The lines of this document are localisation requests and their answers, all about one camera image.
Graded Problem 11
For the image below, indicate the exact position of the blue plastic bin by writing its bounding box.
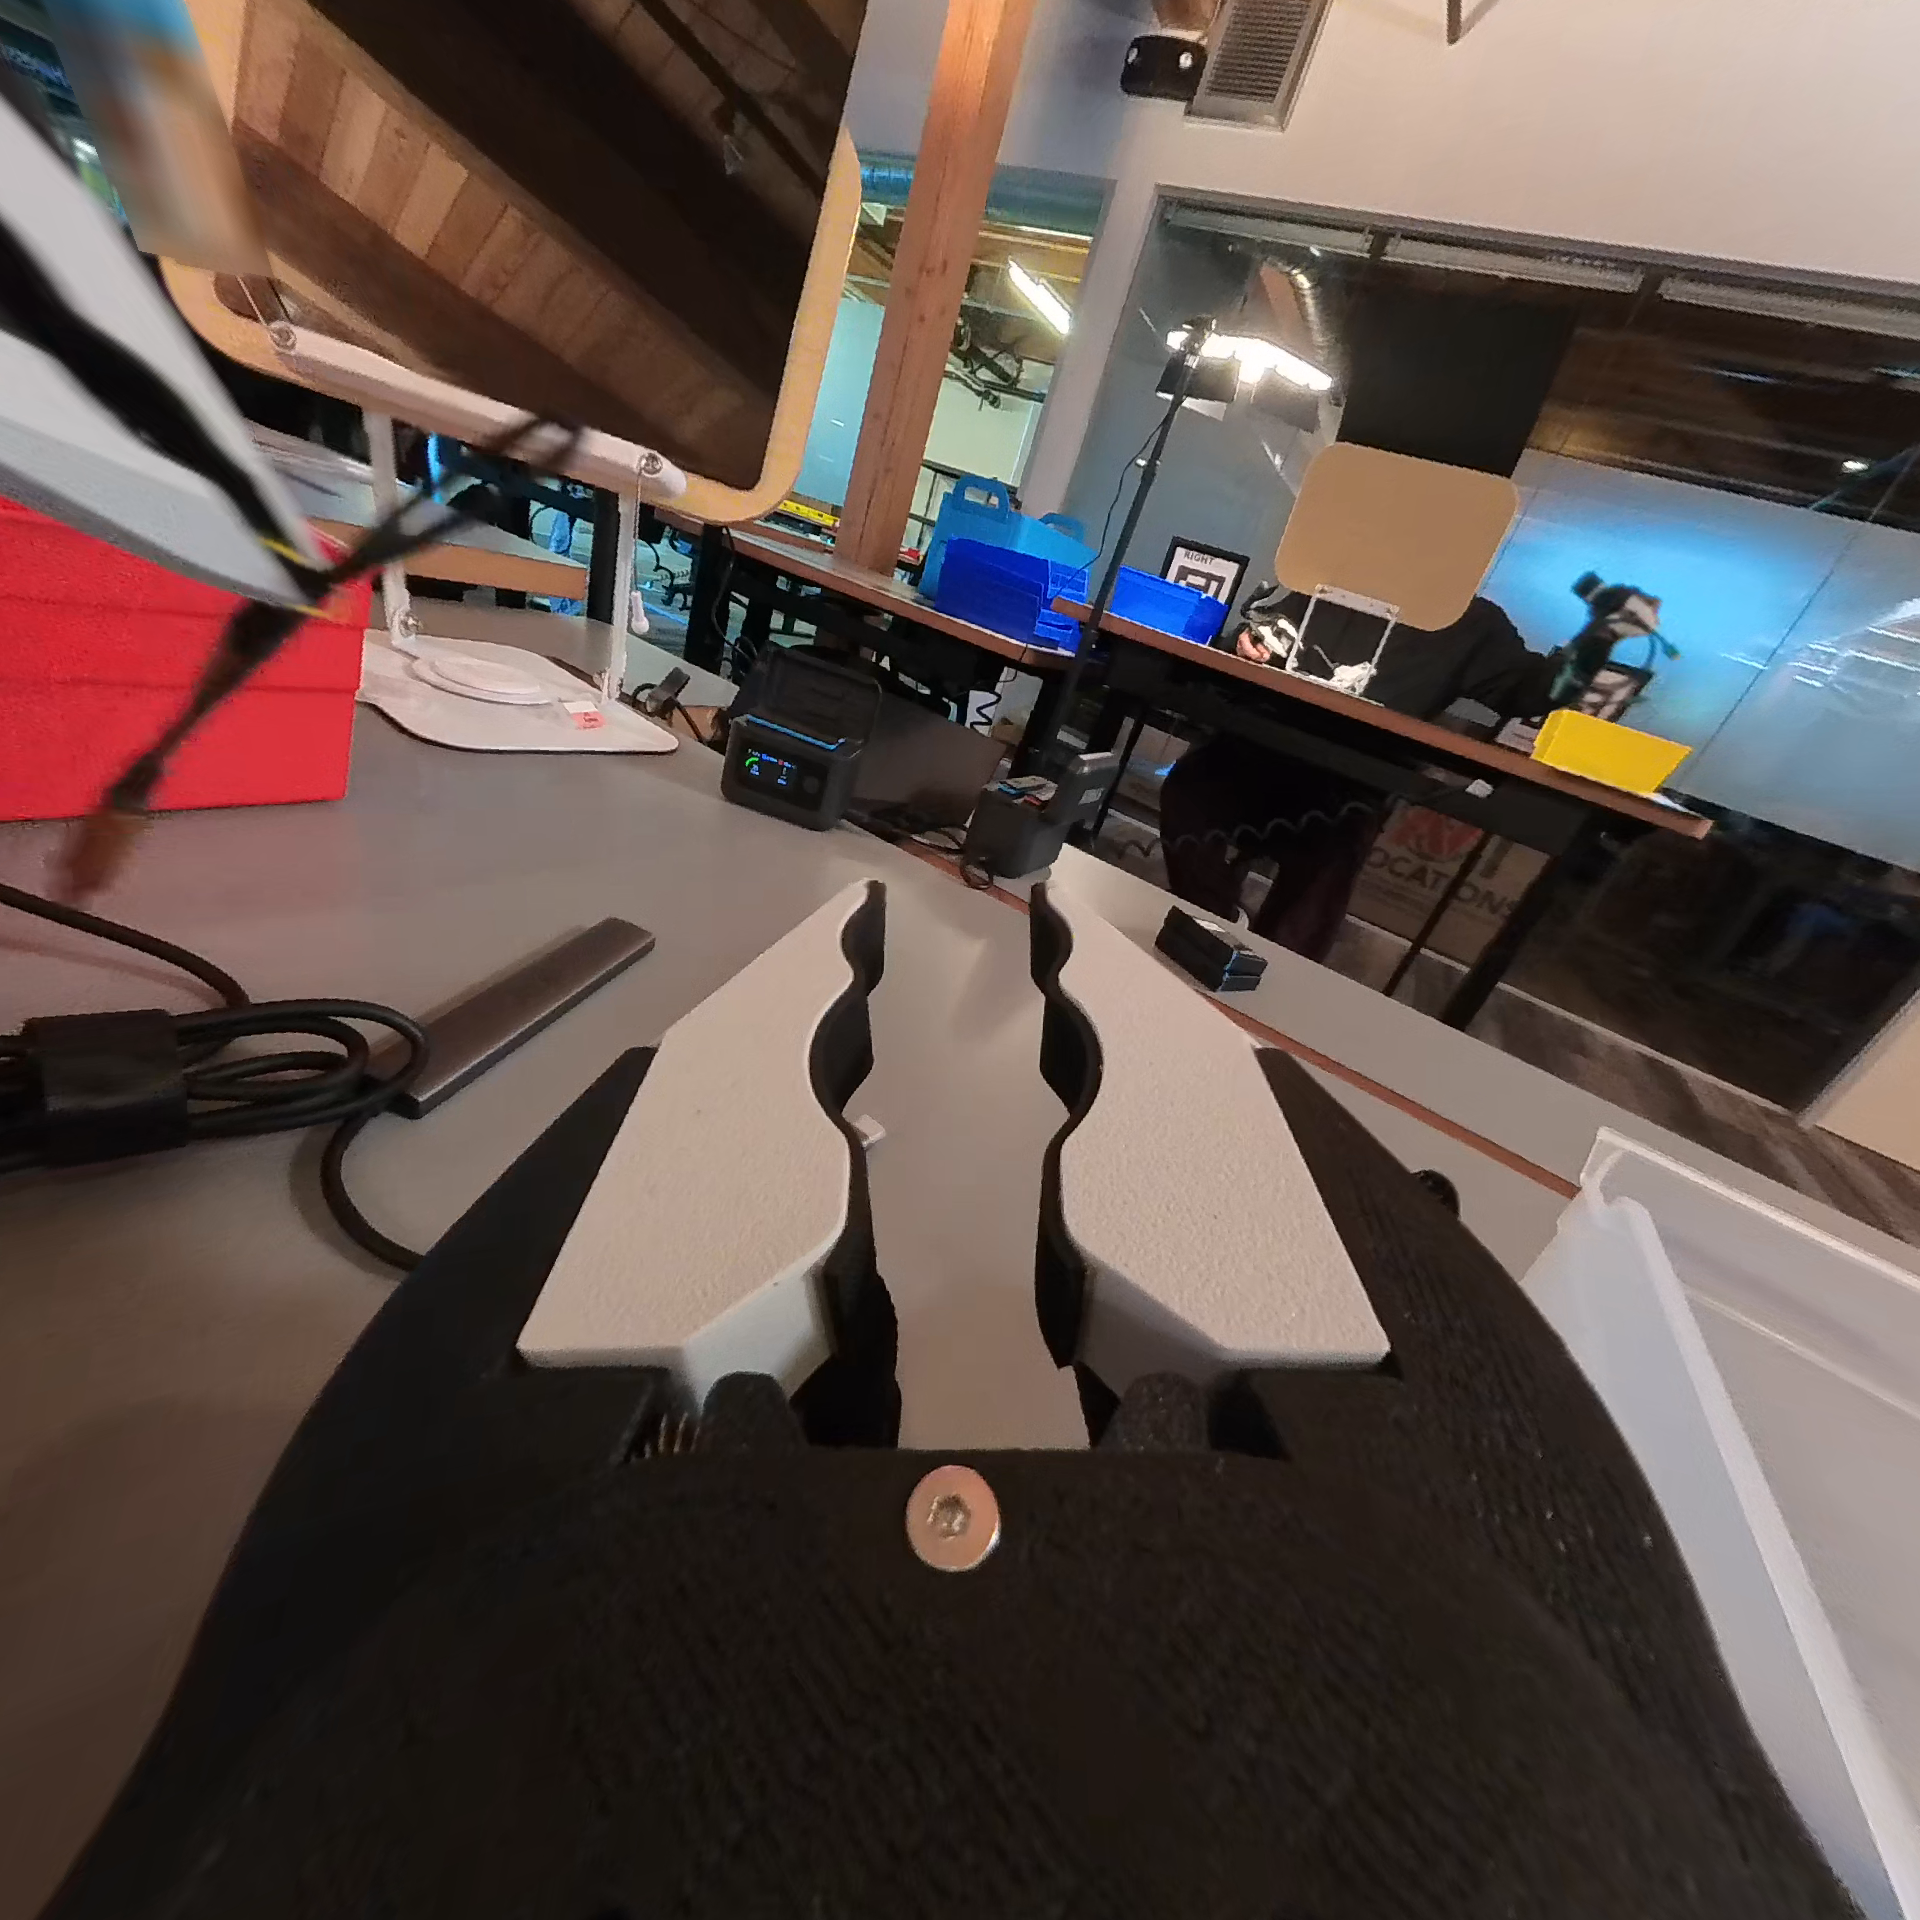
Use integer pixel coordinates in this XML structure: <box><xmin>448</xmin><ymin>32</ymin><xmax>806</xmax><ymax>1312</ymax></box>
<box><xmin>1107</xmin><ymin>563</ymin><xmax>1235</xmax><ymax>645</ymax></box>

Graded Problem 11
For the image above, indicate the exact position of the wooden post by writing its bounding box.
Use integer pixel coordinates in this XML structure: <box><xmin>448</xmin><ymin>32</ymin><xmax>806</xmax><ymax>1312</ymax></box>
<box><xmin>832</xmin><ymin>0</ymin><xmax>1041</xmax><ymax>578</ymax></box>

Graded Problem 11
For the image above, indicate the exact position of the black coiled cable bundle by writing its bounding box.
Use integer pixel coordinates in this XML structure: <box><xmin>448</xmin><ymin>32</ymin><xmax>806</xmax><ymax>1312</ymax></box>
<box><xmin>0</xmin><ymin>882</ymin><xmax>434</xmax><ymax>1277</ymax></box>

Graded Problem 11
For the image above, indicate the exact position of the black cable with orange plug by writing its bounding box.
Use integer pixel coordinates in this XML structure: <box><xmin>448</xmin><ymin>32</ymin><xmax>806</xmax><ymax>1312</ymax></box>
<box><xmin>57</xmin><ymin>415</ymin><xmax>595</xmax><ymax>904</ymax></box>

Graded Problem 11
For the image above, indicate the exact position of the small black battery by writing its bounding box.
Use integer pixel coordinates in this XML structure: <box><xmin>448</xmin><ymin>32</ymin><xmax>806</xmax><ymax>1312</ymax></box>
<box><xmin>1154</xmin><ymin>907</ymin><xmax>1269</xmax><ymax>994</ymax></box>

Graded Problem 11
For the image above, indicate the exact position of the black white tag sign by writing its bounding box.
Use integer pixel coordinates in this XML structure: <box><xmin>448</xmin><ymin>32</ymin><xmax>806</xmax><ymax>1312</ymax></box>
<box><xmin>1162</xmin><ymin>534</ymin><xmax>1251</xmax><ymax>633</ymax></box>

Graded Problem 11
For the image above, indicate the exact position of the black light stand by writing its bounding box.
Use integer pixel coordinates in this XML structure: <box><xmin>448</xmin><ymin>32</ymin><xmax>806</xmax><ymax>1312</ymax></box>
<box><xmin>1096</xmin><ymin>314</ymin><xmax>1341</xmax><ymax>682</ymax></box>

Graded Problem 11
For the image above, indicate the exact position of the clear acrylic stand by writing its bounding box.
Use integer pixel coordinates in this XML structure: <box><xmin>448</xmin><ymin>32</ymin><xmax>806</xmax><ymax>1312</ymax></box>
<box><xmin>1287</xmin><ymin>583</ymin><xmax>1409</xmax><ymax>695</ymax></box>

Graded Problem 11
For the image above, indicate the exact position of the black battery charger box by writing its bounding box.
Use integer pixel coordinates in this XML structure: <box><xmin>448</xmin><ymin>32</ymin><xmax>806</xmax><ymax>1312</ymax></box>
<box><xmin>960</xmin><ymin>746</ymin><xmax>1125</xmax><ymax>886</ymax></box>

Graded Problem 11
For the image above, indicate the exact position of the white stand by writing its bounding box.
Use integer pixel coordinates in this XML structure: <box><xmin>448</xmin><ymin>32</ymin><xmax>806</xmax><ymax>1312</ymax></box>
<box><xmin>277</xmin><ymin>322</ymin><xmax>683</xmax><ymax>757</ymax></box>

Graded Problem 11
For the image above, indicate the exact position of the white air vent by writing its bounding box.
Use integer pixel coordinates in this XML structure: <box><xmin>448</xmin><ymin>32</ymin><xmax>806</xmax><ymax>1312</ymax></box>
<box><xmin>1184</xmin><ymin>0</ymin><xmax>1334</xmax><ymax>127</ymax></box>

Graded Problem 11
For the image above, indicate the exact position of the yellow plastic bin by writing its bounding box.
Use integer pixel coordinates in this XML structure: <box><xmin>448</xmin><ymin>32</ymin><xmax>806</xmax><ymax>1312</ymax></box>
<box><xmin>1530</xmin><ymin>709</ymin><xmax>1694</xmax><ymax>792</ymax></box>

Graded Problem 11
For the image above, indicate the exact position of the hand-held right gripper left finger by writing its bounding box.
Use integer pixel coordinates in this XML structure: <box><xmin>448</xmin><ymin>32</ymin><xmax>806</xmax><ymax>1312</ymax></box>
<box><xmin>514</xmin><ymin>880</ymin><xmax>906</xmax><ymax>1448</ymax></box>

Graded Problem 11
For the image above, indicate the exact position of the clear plastic storage bin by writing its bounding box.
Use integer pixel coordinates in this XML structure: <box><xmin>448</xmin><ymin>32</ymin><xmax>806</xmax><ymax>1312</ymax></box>
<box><xmin>1521</xmin><ymin>1123</ymin><xmax>1920</xmax><ymax>1920</ymax></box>

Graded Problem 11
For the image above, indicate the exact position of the black wall screen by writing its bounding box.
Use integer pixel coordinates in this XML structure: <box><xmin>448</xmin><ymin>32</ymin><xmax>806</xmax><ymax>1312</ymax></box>
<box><xmin>1341</xmin><ymin>291</ymin><xmax>1579</xmax><ymax>470</ymax></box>

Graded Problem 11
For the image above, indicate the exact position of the cardboard box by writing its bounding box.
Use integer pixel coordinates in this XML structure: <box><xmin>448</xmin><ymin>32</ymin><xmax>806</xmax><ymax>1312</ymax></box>
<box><xmin>1346</xmin><ymin>806</ymin><xmax>1521</xmax><ymax>938</ymax></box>

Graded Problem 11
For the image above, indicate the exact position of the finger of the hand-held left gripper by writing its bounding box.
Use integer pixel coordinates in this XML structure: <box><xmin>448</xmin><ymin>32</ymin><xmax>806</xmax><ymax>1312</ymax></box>
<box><xmin>0</xmin><ymin>94</ymin><xmax>359</xmax><ymax>585</ymax></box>
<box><xmin>0</xmin><ymin>267</ymin><xmax>319</xmax><ymax>610</ymax></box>

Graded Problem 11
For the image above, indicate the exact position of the stack of blue bins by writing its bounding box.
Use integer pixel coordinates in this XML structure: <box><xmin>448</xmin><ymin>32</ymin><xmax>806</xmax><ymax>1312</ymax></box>
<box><xmin>919</xmin><ymin>474</ymin><xmax>1101</xmax><ymax>649</ymax></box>

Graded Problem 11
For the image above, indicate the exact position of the wood framed dark panel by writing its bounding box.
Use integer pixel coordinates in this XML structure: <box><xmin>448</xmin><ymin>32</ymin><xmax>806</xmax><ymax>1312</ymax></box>
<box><xmin>159</xmin><ymin>0</ymin><xmax>867</xmax><ymax>528</ymax></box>

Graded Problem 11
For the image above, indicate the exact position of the slim dark grey usb hub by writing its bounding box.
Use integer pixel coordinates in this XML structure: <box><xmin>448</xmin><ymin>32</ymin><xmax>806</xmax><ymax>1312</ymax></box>
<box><xmin>394</xmin><ymin>918</ymin><xmax>657</xmax><ymax>1119</ymax></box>

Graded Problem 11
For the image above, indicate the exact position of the black power station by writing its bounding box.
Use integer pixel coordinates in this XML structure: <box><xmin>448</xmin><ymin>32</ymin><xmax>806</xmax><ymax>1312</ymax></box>
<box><xmin>721</xmin><ymin>645</ymin><xmax>886</xmax><ymax>834</ymax></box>

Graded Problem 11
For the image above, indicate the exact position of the wooden table with black legs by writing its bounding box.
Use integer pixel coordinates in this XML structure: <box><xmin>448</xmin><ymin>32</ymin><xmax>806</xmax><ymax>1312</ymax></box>
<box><xmin>1050</xmin><ymin>591</ymin><xmax>1715</xmax><ymax>1038</ymax></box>
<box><xmin>728</xmin><ymin>526</ymin><xmax>1086</xmax><ymax>721</ymax></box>

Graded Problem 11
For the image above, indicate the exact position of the red box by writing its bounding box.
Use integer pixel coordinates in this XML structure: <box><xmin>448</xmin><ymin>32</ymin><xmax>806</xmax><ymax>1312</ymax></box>
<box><xmin>0</xmin><ymin>496</ymin><xmax>375</xmax><ymax>825</ymax></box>

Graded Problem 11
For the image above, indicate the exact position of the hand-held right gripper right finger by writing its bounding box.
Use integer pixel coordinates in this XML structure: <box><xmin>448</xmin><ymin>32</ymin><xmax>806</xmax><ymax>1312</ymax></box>
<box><xmin>1029</xmin><ymin>882</ymin><xmax>1392</xmax><ymax>1445</ymax></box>

